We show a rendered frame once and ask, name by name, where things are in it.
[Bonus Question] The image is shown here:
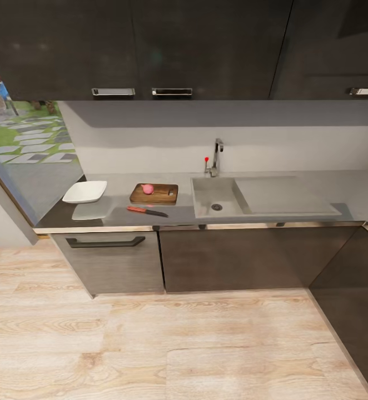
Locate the bowl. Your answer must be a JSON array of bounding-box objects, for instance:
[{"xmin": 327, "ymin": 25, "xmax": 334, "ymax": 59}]
[{"xmin": 63, "ymin": 181, "xmax": 107, "ymax": 204}]

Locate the vidalia onion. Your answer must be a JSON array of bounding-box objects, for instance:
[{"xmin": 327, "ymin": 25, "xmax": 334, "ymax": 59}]
[{"xmin": 142, "ymin": 184, "xmax": 154, "ymax": 194}]

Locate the parer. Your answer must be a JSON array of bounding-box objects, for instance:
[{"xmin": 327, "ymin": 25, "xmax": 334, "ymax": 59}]
[{"xmin": 127, "ymin": 206, "xmax": 168, "ymax": 216}]

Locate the cutting board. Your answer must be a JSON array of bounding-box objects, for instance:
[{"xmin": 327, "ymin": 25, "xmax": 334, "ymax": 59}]
[{"xmin": 130, "ymin": 183, "xmax": 178, "ymax": 203}]

